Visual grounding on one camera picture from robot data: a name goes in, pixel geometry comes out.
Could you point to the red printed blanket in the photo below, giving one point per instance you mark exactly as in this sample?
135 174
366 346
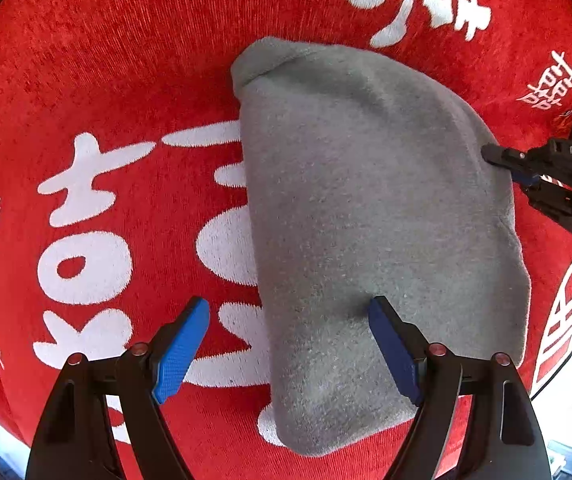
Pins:
116 85

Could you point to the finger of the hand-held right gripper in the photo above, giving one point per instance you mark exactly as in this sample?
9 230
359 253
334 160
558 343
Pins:
528 179
503 156

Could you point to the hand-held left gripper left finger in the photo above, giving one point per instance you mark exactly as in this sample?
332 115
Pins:
181 350

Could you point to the grey small cloth garment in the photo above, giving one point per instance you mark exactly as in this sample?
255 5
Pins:
365 210

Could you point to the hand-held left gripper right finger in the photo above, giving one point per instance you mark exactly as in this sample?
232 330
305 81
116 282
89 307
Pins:
395 355

